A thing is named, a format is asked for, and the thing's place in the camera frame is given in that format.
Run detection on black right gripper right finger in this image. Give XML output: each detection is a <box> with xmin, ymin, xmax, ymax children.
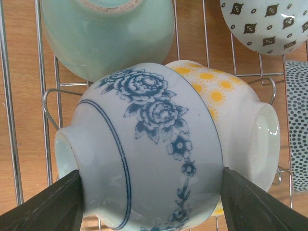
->
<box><xmin>221</xmin><ymin>167</ymin><xmax>308</xmax><ymax>231</ymax></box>

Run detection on blue floral white bowl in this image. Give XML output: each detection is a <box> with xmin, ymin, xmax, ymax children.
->
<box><xmin>55</xmin><ymin>63</ymin><xmax>223</xmax><ymax>231</ymax></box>

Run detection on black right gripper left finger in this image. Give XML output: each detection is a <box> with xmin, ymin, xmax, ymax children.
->
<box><xmin>0</xmin><ymin>170</ymin><xmax>83</xmax><ymax>231</ymax></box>

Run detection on metal wire dish rack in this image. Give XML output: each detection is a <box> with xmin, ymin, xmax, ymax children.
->
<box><xmin>0</xmin><ymin>0</ymin><xmax>308</xmax><ymax>217</ymax></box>

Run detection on yellow blue patterned bowl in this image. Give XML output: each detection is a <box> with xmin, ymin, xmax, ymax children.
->
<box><xmin>165</xmin><ymin>59</ymin><xmax>281</xmax><ymax>216</ymax></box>

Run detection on pink patterned bowl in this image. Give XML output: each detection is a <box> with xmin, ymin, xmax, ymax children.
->
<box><xmin>220</xmin><ymin>0</ymin><xmax>308</xmax><ymax>55</ymax></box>

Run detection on grey speckled bowl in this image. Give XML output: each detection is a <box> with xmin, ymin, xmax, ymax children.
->
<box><xmin>286</xmin><ymin>60</ymin><xmax>308</xmax><ymax>193</ymax></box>

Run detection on pale green bowl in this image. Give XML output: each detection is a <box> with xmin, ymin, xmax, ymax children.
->
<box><xmin>41</xmin><ymin>0</ymin><xmax>175</xmax><ymax>82</ymax></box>

